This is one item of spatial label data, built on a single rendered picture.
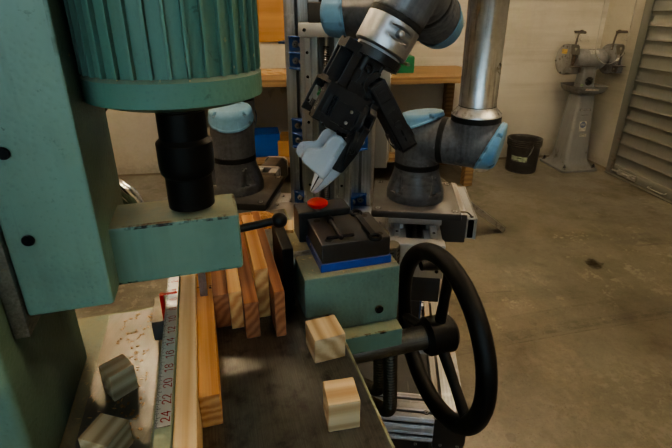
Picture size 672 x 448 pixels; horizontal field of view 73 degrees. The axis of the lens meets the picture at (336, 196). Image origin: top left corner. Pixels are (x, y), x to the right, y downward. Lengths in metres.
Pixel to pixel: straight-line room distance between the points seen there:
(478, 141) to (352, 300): 0.59
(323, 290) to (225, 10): 0.36
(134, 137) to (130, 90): 3.62
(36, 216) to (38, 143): 0.07
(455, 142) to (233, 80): 0.75
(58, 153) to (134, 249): 0.13
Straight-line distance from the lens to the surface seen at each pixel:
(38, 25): 0.46
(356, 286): 0.62
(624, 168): 4.39
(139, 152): 4.08
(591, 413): 1.94
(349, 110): 0.61
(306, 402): 0.52
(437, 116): 1.14
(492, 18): 1.07
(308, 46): 1.22
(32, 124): 0.47
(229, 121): 1.20
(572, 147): 4.38
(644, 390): 2.12
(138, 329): 0.83
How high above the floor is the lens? 1.28
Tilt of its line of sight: 22 degrees down
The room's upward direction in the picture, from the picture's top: straight up
